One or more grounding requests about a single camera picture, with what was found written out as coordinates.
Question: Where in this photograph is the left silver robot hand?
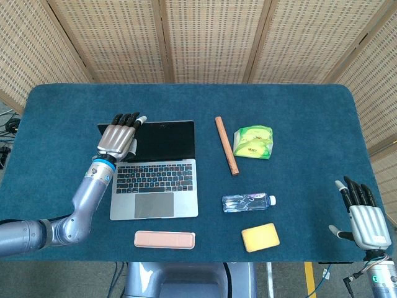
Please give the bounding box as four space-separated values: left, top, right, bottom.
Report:
96 112 148 162

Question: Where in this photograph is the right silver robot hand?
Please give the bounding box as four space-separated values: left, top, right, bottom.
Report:
328 176 392 251

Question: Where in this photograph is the grey laptop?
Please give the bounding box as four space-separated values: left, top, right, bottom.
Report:
97 120 199 222

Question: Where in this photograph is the woven folding screen panel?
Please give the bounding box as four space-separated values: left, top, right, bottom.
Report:
151 0 274 84
0 0 94 114
243 0 378 84
46 0 174 84
368 148 397 218
336 0 397 156

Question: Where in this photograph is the blue table cloth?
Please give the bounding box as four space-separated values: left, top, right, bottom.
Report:
0 83 390 263

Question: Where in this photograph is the wooden rolling pin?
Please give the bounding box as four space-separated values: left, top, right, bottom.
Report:
215 116 240 177

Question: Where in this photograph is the yellow sponge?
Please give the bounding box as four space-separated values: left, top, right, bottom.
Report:
241 222 281 253

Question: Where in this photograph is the pink pencil case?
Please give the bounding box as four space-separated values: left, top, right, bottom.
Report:
133 230 197 250

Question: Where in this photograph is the white table leg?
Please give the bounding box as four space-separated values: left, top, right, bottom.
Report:
265 262 275 298

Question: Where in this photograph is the clear plastic water bottle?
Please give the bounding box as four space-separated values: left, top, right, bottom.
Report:
221 192 277 214

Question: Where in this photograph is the green tissue pack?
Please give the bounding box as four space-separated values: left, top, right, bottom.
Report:
233 125 274 161

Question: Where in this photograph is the silver robot torso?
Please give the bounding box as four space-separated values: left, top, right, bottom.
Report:
123 262 258 298

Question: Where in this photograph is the black plug cable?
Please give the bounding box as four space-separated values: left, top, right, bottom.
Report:
342 269 372 294

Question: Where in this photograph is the blue floor cable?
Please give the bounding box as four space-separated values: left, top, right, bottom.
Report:
311 263 339 298
112 262 128 298

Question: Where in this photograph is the black floor cable tangle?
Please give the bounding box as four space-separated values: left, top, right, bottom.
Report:
0 113 22 170

